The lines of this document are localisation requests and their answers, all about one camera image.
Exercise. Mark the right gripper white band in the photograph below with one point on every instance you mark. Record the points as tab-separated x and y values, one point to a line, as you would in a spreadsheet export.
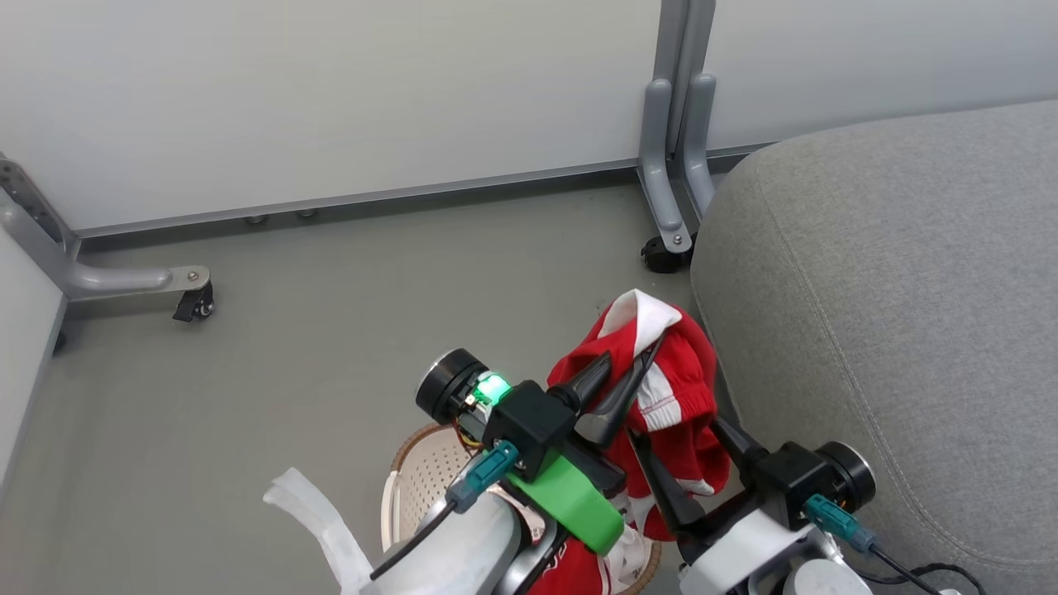
744	549

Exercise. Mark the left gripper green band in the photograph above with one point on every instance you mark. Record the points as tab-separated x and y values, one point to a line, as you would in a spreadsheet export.
570	504

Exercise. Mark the red and white garment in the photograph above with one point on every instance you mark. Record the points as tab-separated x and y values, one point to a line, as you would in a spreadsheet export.
674	388

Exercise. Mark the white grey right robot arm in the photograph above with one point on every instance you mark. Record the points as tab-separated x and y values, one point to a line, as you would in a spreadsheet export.
826	578

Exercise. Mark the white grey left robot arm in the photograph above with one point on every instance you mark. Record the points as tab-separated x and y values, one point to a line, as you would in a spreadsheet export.
471	545

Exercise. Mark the cream laundry basket brown rim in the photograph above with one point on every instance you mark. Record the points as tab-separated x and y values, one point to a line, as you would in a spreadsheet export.
426	479

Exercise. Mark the black caster under double leg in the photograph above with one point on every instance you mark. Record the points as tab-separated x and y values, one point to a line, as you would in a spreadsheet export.
661	256

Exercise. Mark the grey fabric sofa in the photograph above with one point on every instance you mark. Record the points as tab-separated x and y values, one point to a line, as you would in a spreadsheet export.
893	289

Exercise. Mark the white fabric strip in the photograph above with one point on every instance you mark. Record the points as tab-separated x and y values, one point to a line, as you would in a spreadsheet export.
318	512

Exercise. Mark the black caster under single leg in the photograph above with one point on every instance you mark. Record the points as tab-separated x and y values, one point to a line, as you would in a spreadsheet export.
194	306

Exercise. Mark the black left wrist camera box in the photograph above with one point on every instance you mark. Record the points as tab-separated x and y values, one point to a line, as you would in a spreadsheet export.
529	426

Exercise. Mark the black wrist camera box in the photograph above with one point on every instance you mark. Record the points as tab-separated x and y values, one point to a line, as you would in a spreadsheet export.
529	426
789	483

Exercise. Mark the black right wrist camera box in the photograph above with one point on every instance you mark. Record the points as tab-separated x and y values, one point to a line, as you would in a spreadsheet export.
789	483

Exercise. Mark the teal right camera connector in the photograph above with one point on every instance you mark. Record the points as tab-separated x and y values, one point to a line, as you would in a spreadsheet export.
835	519

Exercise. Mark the teal camera connector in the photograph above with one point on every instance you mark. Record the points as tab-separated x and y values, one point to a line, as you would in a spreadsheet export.
835	519
483	475

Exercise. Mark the teal left camera connector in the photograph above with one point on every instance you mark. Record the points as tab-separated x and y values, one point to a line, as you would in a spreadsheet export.
483	475

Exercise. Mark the grey double partition leg post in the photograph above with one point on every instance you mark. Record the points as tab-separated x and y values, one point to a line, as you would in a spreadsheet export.
657	165

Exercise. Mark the grey partition bottom rail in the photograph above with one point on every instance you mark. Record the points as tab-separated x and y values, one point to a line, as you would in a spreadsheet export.
372	198

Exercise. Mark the grey single partition leg post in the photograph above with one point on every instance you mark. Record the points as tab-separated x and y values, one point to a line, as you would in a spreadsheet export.
107	279

